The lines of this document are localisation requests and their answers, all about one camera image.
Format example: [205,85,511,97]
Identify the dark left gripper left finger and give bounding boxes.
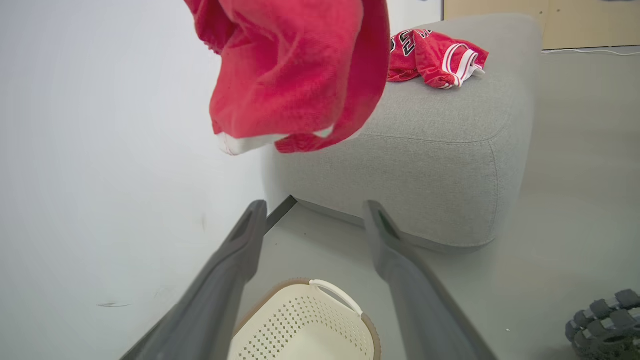
[120,200,268,360]

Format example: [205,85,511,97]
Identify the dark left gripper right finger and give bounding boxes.
[362,200,498,360]

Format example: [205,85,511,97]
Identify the plain red garment white trim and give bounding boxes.
[184,0,391,156]

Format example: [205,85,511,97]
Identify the red jersey with number 23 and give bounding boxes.
[387,29,490,90]

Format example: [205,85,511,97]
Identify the grey fabric sofa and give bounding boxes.
[261,13,543,253]

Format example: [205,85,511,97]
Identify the cream perforated laundry basket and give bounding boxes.
[227,278,382,360]

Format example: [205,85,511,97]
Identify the black baseboard strip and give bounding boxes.
[265,195,298,233]

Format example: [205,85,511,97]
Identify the black treaded robot wheel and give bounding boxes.
[565,289,640,360]

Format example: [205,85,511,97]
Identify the light wooden panel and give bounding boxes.
[443,0,640,51]

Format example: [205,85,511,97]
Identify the white floor cable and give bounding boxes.
[541,46,640,57]

